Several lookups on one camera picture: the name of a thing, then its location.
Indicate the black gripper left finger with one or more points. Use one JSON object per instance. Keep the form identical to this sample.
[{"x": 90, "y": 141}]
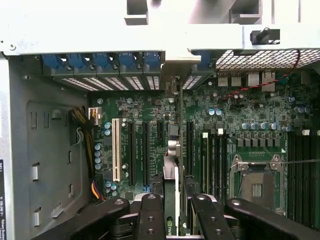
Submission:
[{"x": 152, "y": 220}]

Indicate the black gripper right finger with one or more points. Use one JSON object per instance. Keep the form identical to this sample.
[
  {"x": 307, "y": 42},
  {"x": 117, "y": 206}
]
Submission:
[{"x": 210, "y": 220}]

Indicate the black RAM slot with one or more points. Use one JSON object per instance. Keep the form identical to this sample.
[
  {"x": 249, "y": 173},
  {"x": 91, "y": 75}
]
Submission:
[
  {"x": 219, "y": 165},
  {"x": 291, "y": 180},
  {"x": 317, "y": 180},
  {"x": 308, "y": 180},
  {"x": 300, "y": 180},
  {"x": 212, "y": 165},
  {"x": 225, "y": 165}
]

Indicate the CPU socket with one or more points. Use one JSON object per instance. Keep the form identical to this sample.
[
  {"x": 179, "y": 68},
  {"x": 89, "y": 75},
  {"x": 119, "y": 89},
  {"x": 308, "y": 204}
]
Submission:
[{"x": 260, "y": 190}]

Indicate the long black expansion slot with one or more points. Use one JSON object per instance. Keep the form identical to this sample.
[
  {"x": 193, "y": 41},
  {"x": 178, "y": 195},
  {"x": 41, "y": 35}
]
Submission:
[
  {"x": 146, "y": 155},
  {"x": 132, "y": 155},
  {"x": 190, "y": 150}
]

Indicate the white PCI expansion slot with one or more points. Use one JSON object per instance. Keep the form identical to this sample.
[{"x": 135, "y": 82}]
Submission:
[{"x": 116, "y": 150}]

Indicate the short black expansion slot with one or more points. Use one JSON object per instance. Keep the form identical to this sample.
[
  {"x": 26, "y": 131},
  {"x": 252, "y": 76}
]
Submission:
[{"x": 160, "y": 130}]

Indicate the thin metal locking lever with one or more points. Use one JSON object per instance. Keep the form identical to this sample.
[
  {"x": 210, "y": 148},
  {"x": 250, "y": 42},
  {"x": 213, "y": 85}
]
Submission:
[{"x": 300, "y": 162}]

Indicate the green motherboard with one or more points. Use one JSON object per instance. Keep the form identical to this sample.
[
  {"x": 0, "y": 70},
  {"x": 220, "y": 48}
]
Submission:
[{"x": 250, "y": 110}]

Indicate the white power connector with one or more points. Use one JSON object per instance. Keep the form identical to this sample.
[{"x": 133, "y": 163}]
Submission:
[{"x": 96, "y": 116}]

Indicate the open black PC case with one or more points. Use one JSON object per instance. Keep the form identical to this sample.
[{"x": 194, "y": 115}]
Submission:
[{"x": 50, "y": 150}]

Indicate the perforated metal slot blank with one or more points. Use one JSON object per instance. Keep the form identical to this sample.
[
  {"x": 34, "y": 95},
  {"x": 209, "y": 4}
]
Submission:
[
  {"x": 116, "y": 83},
  {"x": 77, "y": 84},
  {"x": 134, "y": 83},
  {"x": 153, "y": 83},
  {"x": 192, "y": 82},
  {"x": 100, "y": 83}
]

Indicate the silver USB port block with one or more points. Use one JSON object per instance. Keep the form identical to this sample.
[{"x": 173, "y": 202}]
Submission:
[{"x": 228, "y": 79}]

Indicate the silver network port block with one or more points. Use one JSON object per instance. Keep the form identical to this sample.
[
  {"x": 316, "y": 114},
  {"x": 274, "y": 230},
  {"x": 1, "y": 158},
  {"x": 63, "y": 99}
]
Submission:
[{"x": 261, "y": 81}]

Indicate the blue slot retainer clip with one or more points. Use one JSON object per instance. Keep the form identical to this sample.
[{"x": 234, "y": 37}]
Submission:
[
  {"x": 203, "y": 60},
  {"x": 128, "y": 61},
  {"x": 77, "y": 61},
  {"x": 152, "y": 60},
  {"x": 102, "y": 61},
  {"x": 52, "y": 62}
]

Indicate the black case thumbscrew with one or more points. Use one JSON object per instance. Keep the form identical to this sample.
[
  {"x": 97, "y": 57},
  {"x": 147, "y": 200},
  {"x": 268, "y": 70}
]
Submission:
[{"x": 262, "y": 36}]

